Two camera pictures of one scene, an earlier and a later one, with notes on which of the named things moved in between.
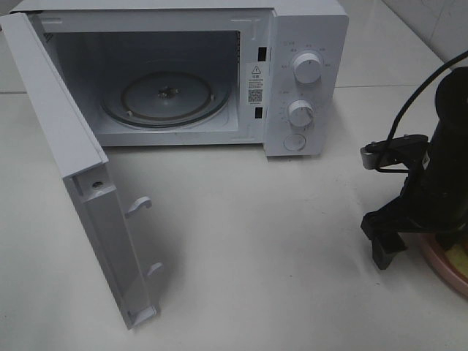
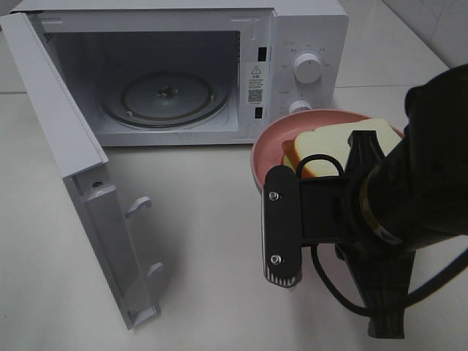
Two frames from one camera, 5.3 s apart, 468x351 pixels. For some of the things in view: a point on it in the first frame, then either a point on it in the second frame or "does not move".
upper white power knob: x=307 y=68 does not move
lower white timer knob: x=300 y=112 does not move
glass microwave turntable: x=167 y=99 does not move
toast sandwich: x=458 y=257 -> x=332 y=140
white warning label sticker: x=254 y=84 does not move
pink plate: x=435 y=253 -> x=268 y=151
